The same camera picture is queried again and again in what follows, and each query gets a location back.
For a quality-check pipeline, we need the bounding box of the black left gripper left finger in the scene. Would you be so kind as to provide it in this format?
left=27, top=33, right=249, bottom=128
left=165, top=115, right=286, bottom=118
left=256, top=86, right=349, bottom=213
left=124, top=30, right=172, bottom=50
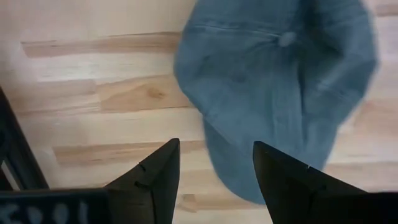
left=104, top=138, right=182, bottom=224

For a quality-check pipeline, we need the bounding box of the grey baseball cap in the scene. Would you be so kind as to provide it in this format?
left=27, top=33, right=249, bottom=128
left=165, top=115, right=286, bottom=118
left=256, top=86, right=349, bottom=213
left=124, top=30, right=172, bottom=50
left=173, top=0, right=380, bottom=206

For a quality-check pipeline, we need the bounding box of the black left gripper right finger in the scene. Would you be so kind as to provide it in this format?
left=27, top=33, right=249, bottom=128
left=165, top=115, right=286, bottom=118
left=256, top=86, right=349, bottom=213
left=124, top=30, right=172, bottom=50
left=252, top=141, right=374, bottom=224

